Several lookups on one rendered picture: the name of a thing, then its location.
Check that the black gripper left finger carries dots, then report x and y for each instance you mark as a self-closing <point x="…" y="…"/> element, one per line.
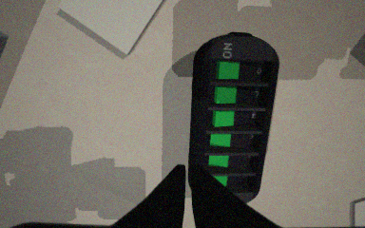
<point x="163" y="207"/>

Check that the black rounded unit with label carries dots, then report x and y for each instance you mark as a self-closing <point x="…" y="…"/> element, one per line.
<point x="233" y="91"/>

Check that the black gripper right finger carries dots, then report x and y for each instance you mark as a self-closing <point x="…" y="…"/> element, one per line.
<point x="215" y="206"/>

